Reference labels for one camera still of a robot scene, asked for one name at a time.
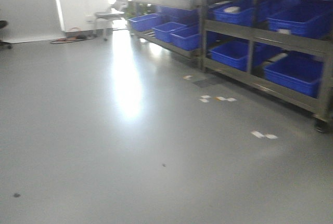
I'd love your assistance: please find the far steel shelf rack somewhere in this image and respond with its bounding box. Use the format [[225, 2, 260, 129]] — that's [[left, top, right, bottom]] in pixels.
[[128, 0, 201, 61]]

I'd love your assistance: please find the steel shelf rack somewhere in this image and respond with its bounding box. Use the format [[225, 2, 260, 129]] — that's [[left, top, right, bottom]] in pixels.
[[128, 0, 201, 61], [201, 0, 332, 133]]

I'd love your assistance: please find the right steel shelf rack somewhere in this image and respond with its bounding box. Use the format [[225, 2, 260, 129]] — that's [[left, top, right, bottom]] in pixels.
[[201, 0, 332, 133]]

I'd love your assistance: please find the grey office chair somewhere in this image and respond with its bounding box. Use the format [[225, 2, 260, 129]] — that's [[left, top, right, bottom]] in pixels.
[[93, 0, 128, 41]]

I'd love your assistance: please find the orange cable on floor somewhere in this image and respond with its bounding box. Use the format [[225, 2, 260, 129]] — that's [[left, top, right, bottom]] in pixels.
[[49, 27, 97, 45]]

